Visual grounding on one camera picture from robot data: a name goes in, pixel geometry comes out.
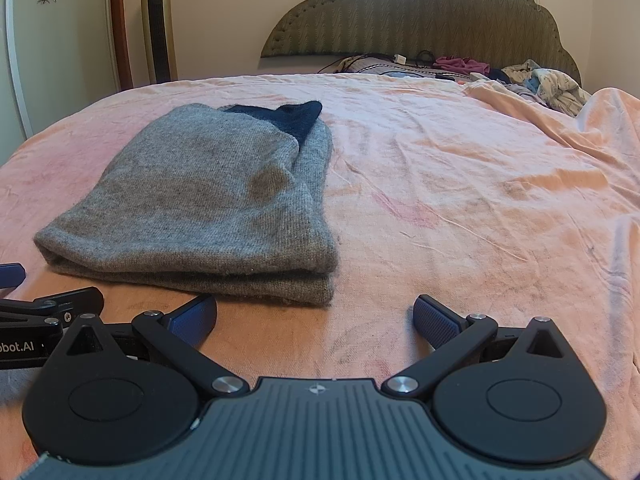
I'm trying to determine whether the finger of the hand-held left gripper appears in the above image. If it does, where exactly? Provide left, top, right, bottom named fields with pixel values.
left=0, top=262, right=27, bottom=289
left=0, top=286, right=105, bottom=333

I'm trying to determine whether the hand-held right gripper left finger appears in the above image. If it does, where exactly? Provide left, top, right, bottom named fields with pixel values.
left=65, top=294, right=251, bottom=402

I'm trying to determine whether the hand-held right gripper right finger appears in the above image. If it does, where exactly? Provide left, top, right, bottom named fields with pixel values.
left=382, top=294, right=574, bottom=403

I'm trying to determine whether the grey sweater with navy sleeves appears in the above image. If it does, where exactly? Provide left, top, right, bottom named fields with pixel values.
left=34, top=100, right=340, bottom=307

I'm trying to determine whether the pile of light clothes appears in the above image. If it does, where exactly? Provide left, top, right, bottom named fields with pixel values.
left=500, top=59, right=593, bottom=117

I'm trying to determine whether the pink bed sheet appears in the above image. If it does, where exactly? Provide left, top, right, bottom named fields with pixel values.
left=0, top=72, right=640, bottom=480

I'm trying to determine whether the magenta cloth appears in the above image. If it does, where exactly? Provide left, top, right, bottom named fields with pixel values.
left=432, top=56, right=491, bottom=77

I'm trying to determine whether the striped pillow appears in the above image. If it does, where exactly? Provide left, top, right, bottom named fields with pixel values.
left=335, top=55, right=451, bottom=79

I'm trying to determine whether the gold tower heater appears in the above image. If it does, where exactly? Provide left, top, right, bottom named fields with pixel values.
left=140, top=0, right=178, bottom=85

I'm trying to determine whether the olive padded headboard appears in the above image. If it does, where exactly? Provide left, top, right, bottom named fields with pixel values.
left=261, top=0, right=582, bottom=86

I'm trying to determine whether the brown wooden door frame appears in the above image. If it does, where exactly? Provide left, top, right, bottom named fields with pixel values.
left=109, top=0, right=133, bottom=92

